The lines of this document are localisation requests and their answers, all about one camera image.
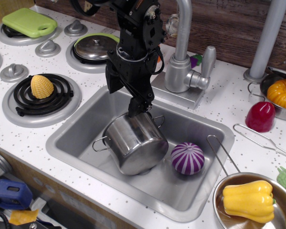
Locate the silver toy faucet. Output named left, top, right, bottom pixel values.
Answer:
left=152, top=0, right=216, bottom=109

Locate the silver toy sink basin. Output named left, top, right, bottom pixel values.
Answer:
left=46, top=87, right=234, bottom=222

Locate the grey stove knob back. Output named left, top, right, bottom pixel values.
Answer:
left=64, top=20, right=88, bottom=37

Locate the steel pot at right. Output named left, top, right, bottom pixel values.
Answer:
left=247, top=67, right=286, bottom=122

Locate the grey stove knob front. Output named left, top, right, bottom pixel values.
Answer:
left=0, top=63, right=29, bottom=83

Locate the yellow toy corn piece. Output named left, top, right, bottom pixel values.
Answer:
left=31, top=75, right=54, bottom=99

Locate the grey stove knob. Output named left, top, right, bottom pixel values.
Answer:
left=35, top=39, right=61, bottom=58
left=64, top=20, right=88, bottom=37
left=0, top=63, right=29, bottom=83

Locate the steel pot lid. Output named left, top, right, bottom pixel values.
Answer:
left=74, top=35, right=117, bottom=61

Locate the yellow toy bell pepper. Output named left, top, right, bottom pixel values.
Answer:
left=222, top=180, right=276, bottom=224

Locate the stainless steel pot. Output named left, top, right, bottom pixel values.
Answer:
left=92, top=112, right=169, bottom=176

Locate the yellow tape piece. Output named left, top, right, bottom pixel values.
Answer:
left=9, top=209, right=39, bottom=226

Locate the purple striped toy onion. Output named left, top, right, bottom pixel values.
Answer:
left=171, top=142, right=204, bottom=175

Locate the steel frying pan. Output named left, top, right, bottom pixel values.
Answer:
left=206, top=135, right=286, bottom=229

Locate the wire handle utensil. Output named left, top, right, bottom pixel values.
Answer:
left=233, top=124, right=286, bottom=156

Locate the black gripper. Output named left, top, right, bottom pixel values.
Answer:
left=105, top=47, right=160, bottom=117

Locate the purple green toy eggplant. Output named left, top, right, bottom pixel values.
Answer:
left=190, top=54, right=203, bottom=68

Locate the burner ring back left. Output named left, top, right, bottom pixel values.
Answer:
left=0, top=14, right=58, bottom=46

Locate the grey stove knob middle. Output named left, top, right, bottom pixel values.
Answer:
left=35, top=39, right=61, bottom=58

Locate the red toy bell pepper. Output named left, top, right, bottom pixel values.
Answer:
left=245, top=102, right=276, bottom=133

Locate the black coil burner front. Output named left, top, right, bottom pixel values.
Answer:
left=2, top=73, right=82, bottom=128

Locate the grey vertical pole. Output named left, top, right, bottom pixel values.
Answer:
left=244, top=0, right=286, bottom=83

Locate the orange toy pumpkin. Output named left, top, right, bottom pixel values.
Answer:
left=266, top=79, right=286, bottom=109

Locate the green cutting board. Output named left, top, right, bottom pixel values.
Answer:
left=2, top=8, right=58, bottom=38

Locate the blue clamp tool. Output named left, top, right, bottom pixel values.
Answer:
left=0, top=179, right=33, bottom=210

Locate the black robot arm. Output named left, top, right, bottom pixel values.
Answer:
left=71, top=0, right=166, bottom=117

